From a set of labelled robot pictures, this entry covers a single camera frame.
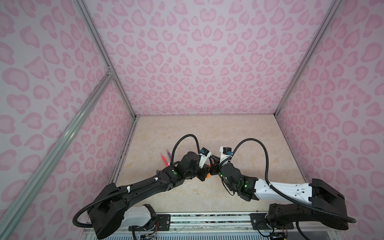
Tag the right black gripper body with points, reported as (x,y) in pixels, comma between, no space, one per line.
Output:
(221,174)

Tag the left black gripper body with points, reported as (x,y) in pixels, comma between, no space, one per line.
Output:
(196,171)

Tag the pink pen group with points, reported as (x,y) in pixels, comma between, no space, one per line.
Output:
(164,160)

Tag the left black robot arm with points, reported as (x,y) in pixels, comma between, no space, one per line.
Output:
(107,211)

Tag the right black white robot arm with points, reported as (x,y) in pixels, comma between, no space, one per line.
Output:
(309,202)

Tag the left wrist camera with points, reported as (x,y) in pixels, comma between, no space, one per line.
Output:
(205,154)

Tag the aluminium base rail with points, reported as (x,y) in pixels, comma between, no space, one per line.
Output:
(228,226)

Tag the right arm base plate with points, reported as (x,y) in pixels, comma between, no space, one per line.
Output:
(259,221)

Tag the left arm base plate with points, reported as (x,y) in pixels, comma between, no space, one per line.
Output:
(160,223)

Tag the diagonal aluminium frame bar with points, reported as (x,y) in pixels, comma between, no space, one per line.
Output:
(20,205)

